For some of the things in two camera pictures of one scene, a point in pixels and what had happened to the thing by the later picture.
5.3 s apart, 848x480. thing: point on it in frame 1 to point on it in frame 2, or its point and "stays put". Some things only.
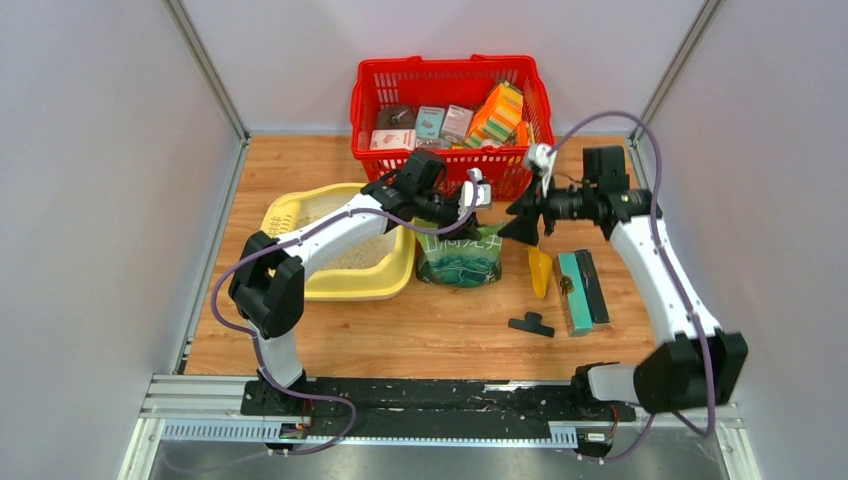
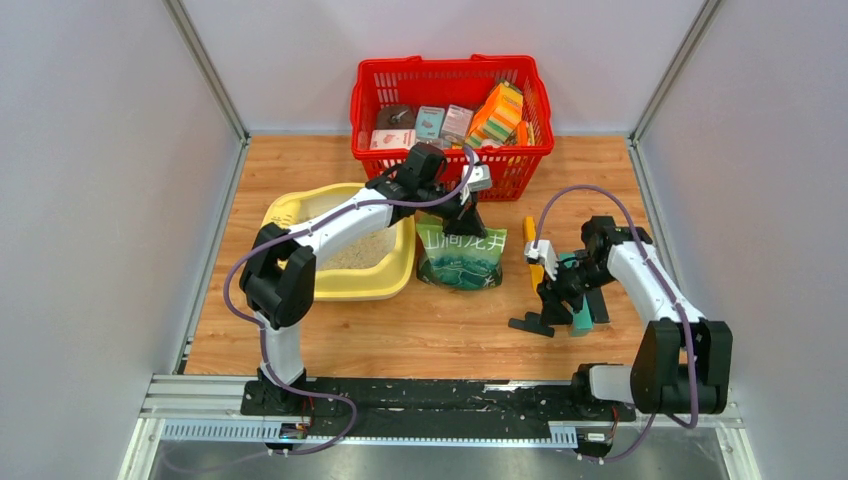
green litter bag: [458, 262] stays put
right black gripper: [527, 206] to [553, 311]
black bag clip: [532, 324] stays put
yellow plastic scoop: [540, 267] stays put
